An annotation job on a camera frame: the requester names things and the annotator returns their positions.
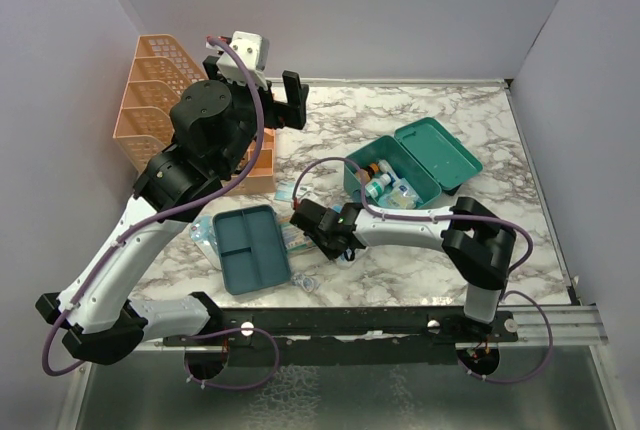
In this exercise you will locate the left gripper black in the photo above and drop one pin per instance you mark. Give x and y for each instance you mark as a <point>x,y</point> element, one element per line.
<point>281,114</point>

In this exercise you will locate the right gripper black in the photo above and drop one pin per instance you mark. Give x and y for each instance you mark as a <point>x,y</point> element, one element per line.
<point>330,253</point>

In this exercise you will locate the white blue gauze pack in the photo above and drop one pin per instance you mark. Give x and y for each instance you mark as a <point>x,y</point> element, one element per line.
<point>347,258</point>

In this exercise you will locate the green orange bandage box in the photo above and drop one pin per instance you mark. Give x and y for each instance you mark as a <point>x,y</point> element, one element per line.
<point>294,239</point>

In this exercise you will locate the white bottle green label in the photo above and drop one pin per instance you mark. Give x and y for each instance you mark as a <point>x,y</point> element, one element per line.
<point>376,187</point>

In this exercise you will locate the brown iodine bottle orange cap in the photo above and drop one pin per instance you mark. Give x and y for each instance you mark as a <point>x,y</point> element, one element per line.
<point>372,170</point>

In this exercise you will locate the clear blue swab bag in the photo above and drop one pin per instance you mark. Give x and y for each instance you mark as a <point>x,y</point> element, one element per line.
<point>401,196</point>

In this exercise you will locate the teal divided tray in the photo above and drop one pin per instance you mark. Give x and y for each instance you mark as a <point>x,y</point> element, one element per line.
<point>251,249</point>

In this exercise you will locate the small bottle blue cap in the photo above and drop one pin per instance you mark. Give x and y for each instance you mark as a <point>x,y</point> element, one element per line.
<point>386,168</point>

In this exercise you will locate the green medicine box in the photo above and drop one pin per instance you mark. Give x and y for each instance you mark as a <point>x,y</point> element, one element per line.
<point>426,155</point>

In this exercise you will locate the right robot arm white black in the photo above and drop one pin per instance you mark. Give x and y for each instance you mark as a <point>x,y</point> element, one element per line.
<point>479,245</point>

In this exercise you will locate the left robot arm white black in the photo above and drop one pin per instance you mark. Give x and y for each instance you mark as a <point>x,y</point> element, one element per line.
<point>214,122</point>

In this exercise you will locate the clear small plastic packet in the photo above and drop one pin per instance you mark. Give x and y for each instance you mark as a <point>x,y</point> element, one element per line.
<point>306,283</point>

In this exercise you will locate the blue white flat packet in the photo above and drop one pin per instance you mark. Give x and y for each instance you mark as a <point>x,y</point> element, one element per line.
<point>285,192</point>

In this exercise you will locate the orange plastic file organizer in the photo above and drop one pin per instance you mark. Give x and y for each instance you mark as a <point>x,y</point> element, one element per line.
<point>160,73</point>

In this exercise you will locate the mask packet under tray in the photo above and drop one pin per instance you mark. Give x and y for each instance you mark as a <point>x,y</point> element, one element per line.
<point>202,235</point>

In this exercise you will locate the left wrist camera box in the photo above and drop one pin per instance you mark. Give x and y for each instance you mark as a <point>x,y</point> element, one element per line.
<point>247,57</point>

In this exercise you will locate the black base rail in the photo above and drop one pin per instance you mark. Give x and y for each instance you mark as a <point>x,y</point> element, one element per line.
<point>347,336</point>

